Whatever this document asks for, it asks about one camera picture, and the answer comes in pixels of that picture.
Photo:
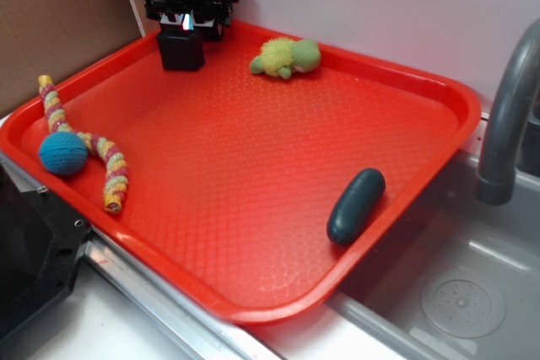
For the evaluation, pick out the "red plastic tray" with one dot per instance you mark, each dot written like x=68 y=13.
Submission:
x=233 y=176

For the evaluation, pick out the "grey plastic sink basin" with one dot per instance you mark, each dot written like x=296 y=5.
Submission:
x=453 y=278

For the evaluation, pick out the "brown cardboard panel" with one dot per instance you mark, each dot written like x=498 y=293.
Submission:
x=60 y=38

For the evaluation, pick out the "multicolour spiral rope toy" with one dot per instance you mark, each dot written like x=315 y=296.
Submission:
x=116 y=175

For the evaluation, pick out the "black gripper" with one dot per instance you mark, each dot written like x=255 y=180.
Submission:
x=210 y=15

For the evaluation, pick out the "dark green plastic cucumber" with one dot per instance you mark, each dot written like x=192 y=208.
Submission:
x=353 y=208

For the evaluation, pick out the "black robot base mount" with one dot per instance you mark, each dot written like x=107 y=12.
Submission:
x=42 y=243

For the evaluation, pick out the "grey toy faucet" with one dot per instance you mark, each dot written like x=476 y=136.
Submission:
x=511 y=140

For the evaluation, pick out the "black cube block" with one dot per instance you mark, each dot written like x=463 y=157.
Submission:
x=181 y=50

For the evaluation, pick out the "blue textured ball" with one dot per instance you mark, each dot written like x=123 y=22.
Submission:
x=63 y=153

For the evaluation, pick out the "green yellow plush turtle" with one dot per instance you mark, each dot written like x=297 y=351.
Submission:
x=282 y=57

